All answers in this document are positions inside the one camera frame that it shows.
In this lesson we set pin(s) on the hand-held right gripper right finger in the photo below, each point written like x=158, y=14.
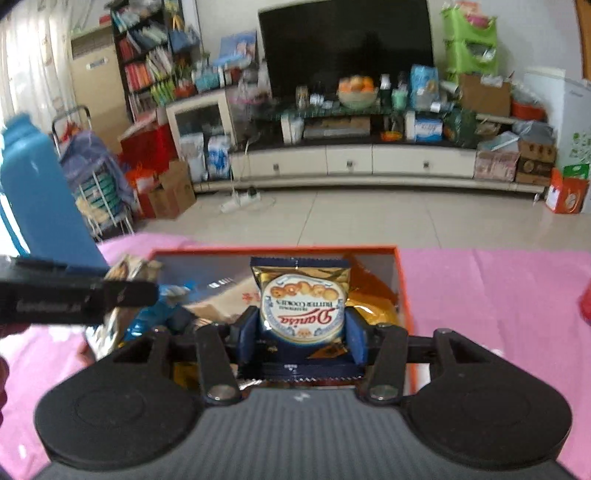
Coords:
x=356, y=339

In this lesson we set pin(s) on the pink tablecloth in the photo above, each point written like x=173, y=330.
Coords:
x=485, y=295

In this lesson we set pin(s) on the white curtain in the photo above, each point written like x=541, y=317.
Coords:
x=32, y=60

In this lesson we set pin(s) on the blue bottle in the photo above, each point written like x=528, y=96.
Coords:
x=37, y=194

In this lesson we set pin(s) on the flat blue tissue pack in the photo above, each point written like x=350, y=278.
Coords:
x=428, y=130

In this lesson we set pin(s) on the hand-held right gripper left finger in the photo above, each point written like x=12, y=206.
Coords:
x=249, y=339

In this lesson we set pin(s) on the white power strip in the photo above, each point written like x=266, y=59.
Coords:
x=240, y=202

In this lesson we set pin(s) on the silver foil snack packet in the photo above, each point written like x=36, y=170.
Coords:
x=115, y=323

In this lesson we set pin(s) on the large brown cardboard box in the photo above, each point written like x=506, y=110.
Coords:
x=485, y=97

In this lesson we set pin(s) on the tan snack packet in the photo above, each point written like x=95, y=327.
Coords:
x=221, y=297

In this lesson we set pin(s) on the dark bookshelf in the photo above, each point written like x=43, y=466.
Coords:
x=147, y=60

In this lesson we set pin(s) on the tall blue tissue pack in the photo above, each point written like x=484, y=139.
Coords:
x=424, y=85

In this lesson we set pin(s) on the orange cardboard box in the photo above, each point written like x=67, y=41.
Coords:
x=277, y=251

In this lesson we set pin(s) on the grey and white sack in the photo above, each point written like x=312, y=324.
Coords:
x=193, y=157

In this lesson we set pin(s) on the orange and white carton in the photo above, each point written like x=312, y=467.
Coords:
x=568, y=191

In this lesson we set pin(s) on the stacked brown cartons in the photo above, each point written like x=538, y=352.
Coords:
x=535, y=161

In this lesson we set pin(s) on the white glass-door cabinet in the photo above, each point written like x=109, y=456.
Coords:
x=198, y=117

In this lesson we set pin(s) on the yellow snack packet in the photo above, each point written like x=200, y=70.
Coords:
x=371, y=295

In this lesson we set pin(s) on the white TV cabinet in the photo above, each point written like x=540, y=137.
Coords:
x=351, y=159

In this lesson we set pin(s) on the pink carton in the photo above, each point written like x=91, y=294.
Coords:
x=495, y=165

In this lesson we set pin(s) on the dark blue cookie packet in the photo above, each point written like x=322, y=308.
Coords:
x=302, y=304

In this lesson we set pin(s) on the beige standing air conditioner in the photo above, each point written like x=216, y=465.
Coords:
x=99, y=78

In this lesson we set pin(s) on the green plastic storage rack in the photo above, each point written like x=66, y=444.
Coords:
x=471, y=41

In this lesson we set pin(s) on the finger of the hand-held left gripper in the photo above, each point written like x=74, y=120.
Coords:
x=134, y=293

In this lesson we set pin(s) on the open brown cardboard box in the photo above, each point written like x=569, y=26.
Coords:
x=173, y=194

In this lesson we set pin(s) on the black television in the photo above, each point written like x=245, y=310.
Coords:
x=346, y=46

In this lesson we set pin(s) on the blue snack packet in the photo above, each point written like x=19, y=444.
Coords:
x=152, y=318

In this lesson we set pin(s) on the bowl of oranges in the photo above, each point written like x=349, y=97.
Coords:
x=356, y=92

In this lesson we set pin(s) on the blue and white sack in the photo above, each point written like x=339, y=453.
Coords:
x=219, y=159

